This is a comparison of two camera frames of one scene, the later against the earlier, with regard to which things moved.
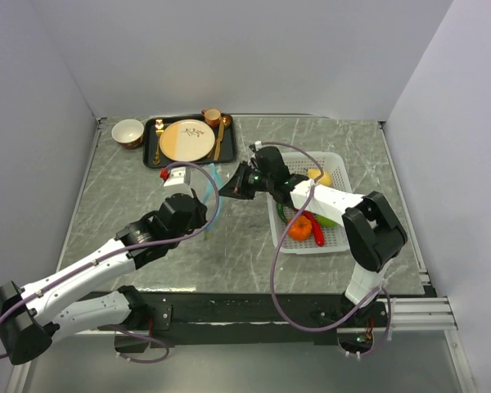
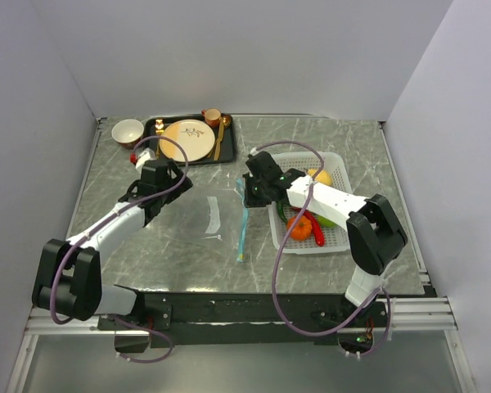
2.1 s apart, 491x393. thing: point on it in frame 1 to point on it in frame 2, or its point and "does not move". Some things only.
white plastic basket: [336, 241] does not move
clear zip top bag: [207, 179] to [208, 222]
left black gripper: [200, 213] to [177, 172]
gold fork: [159, 129] does not move
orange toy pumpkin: [301, 228] does not move
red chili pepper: [316, 227] does not move
